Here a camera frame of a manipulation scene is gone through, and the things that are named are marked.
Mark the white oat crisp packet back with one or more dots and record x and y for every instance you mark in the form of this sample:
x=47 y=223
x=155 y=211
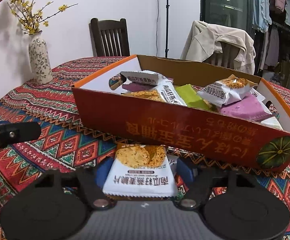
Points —
x=144 y=77

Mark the dark wooden chair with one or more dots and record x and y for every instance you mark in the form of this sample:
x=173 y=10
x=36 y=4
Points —
x=109 y=37

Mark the studio light on stand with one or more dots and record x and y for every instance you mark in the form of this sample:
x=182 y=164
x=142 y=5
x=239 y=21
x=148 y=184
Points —
x=167 y=28

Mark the green white snack pack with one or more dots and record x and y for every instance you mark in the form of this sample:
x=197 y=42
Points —
x=272 y=122

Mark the patterned red tablecloth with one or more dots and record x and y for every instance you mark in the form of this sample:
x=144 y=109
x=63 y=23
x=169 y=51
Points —
x=64 y=143

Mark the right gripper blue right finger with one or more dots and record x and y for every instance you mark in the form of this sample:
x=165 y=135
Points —
x=187 y=170

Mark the light blue hanging shirt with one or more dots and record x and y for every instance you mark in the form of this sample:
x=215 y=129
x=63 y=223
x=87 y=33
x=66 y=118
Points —
x=261 y=17

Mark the floral ceramic vase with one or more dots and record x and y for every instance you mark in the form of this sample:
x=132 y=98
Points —
x=39 y=59

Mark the long green snack pack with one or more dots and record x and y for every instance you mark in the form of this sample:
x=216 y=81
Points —
x=191 y=98

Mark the beige jacket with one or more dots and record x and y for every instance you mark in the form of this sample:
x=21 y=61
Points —
x=205 y=39

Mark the oat crisp packet white gold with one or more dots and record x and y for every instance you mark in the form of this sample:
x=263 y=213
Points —
x=164 y=92

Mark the chair under beige jacket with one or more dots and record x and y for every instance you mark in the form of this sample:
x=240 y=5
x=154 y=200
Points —
x=225 y=58

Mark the orange cardboard pumpkin box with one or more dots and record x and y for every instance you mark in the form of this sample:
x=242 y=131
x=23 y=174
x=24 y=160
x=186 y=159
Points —
x=219 y=137

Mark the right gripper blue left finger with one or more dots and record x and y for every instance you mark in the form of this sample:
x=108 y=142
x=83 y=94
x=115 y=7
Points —
x=102 y=171

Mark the yellow blossom branches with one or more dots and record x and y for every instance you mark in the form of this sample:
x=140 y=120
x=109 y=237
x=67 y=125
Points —
x=30 y=17

